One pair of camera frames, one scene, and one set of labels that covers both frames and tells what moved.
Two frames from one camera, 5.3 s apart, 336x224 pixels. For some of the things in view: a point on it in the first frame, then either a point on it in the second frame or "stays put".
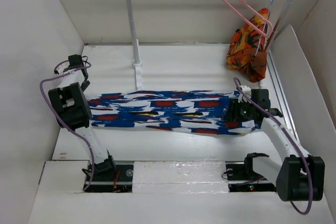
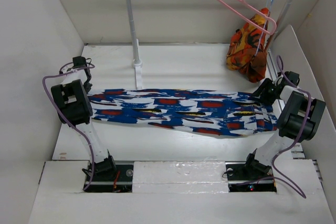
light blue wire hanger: x=270 y=3 stays put
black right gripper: x=231 y=115 -> x=268 y=83
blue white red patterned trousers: x=169 y=110 stays put
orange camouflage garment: x=247 y=52 stays put
